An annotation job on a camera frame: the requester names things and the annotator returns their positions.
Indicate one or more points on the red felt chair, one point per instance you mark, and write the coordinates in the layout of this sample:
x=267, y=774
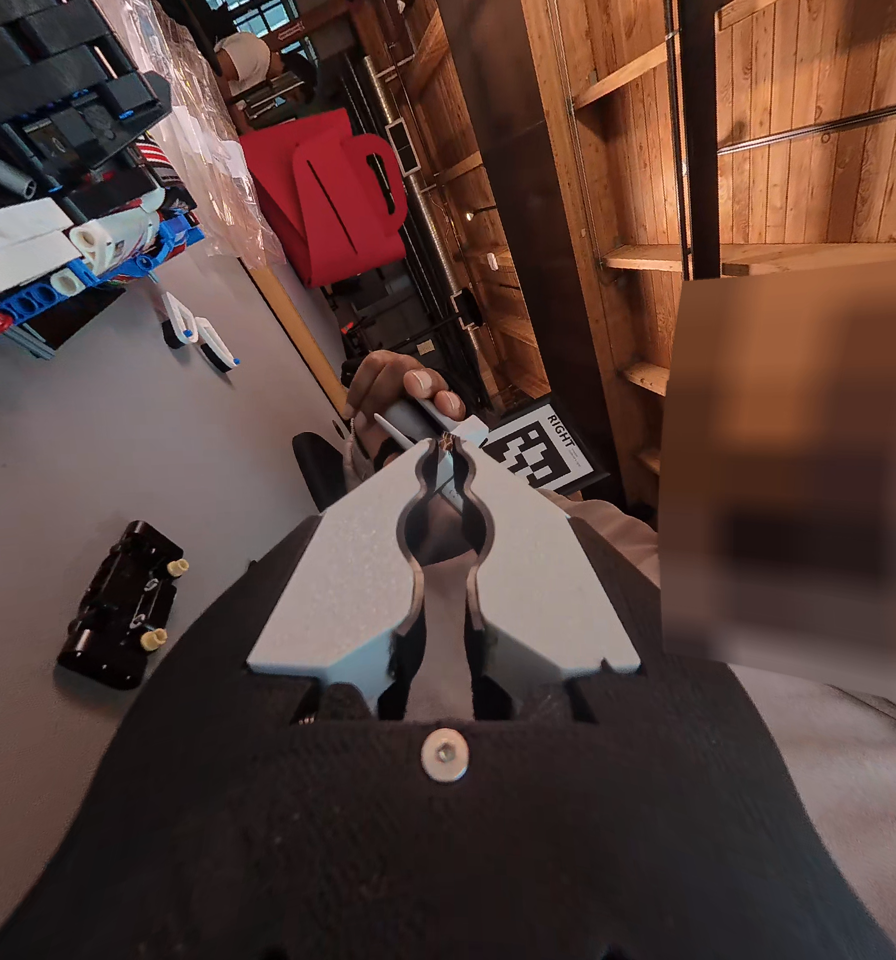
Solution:
x=320, y=225

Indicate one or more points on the black toy brick assembly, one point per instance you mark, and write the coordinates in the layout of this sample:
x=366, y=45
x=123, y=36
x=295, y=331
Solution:
x=117, y=607

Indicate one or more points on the wooden wall shelf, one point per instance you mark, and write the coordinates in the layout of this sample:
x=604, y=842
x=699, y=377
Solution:
x=643, y=259

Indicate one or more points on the grey desk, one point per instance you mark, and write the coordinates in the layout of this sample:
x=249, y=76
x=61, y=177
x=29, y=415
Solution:
x=192, y=450

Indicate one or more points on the toy brick vehicle model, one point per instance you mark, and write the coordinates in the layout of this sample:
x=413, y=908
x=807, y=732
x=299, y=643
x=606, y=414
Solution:
x=57, y=82

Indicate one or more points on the framed black white marker tag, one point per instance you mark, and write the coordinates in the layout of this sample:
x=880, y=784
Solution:
x=538, y=457

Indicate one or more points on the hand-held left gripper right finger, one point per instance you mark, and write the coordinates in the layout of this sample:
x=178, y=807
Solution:
x=545, y=592

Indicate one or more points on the clear plastic bag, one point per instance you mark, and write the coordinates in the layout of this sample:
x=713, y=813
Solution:
x=207, y=187

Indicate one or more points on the person's right forearm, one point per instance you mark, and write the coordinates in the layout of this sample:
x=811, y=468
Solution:
x=620, y=532

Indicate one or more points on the person's right hand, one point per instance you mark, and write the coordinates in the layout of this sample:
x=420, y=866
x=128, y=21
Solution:
x=376, y=382

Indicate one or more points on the person's beige sweatshirt torso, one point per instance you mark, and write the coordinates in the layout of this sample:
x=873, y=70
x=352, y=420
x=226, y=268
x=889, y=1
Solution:
x=853, y=787

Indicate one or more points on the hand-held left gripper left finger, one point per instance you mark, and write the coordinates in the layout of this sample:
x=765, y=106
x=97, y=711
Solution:
x=335, y=592

